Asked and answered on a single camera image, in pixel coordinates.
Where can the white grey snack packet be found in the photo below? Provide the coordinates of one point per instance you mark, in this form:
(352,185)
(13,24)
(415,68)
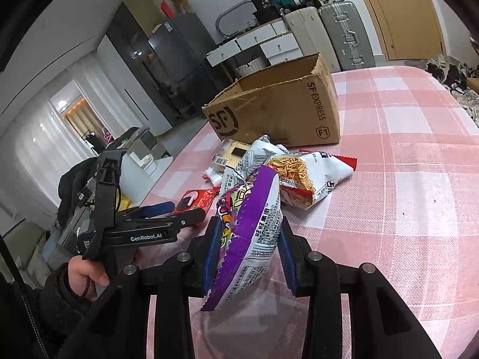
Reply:
(254,157)

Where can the black crate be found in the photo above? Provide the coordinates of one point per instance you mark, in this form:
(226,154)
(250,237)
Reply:
(270,15)

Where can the person's left hand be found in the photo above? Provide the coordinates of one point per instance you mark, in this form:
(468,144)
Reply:
(86,273)

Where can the small white snack packet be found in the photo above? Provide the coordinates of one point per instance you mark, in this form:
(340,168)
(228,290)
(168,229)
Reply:
(213,175)

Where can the brown cardboard box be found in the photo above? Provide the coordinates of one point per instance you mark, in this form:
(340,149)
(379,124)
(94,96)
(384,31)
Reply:
(269,112)

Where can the grey refrigerator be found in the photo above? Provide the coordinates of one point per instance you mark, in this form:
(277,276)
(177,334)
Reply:
(187,52)

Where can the small brown box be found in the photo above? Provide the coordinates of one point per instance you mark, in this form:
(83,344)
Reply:
(473,84)

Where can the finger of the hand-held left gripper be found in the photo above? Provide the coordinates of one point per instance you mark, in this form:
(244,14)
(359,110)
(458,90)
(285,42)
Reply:
(191,215)
(159,207)

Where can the tan curtain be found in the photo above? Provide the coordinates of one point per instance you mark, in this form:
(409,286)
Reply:
(84,117)

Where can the folded cardboard pieces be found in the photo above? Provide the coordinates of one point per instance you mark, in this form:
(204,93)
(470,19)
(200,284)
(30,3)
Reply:
(181,3)

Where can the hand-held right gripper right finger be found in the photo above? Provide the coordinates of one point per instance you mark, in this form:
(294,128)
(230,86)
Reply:
(288,258)

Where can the white appliance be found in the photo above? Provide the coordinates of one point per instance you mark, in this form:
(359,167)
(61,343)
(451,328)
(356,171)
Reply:
(149,179)

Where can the red paper bag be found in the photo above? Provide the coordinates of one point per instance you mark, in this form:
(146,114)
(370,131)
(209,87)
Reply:
(167,8)

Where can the white red noodle snack packet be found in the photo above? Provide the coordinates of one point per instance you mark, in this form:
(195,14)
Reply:
(299,172)

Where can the white sheer curtain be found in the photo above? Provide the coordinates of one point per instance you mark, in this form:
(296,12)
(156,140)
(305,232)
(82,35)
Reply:
(33,157)
(101,89)

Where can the white desk with drawers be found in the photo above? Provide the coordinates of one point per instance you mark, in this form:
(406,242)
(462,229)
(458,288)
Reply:
(262,39)

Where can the woven basket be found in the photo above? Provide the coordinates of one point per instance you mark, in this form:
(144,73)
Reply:
(249,67)

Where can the person's left forearm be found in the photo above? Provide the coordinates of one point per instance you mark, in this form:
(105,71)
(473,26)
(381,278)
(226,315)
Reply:
(45,306)

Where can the silver suitcase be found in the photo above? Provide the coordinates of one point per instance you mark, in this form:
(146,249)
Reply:
(348,33)

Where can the pile of sneakers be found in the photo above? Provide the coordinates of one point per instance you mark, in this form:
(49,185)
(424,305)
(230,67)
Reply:
(464,97)

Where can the curved metal tube frame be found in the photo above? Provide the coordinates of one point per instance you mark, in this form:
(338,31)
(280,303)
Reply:
(224,11)

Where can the beige suitcase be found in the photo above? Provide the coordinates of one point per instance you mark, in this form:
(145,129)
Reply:
(307,33)

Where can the red cookie packet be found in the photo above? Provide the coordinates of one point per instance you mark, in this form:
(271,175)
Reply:
(194,200)

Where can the black printed bag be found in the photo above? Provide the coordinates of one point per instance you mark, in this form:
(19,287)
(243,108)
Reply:
(263,2)

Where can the dark glass wardrobe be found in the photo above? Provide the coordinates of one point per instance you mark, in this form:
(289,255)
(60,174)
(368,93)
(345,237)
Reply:
(134,45)

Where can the tan wooden door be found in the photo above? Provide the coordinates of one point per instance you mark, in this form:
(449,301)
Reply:
(404,15)

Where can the black jacket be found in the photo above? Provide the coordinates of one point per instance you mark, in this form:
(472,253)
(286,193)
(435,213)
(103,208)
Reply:
(75,183)

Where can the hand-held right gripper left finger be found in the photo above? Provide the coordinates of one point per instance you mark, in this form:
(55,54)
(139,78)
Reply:
(213,250)

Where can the purple snack packet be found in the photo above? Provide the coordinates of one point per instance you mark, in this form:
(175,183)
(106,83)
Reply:
(254,224)

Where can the beige snack box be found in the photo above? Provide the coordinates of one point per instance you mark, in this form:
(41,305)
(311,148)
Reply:
(228,155)

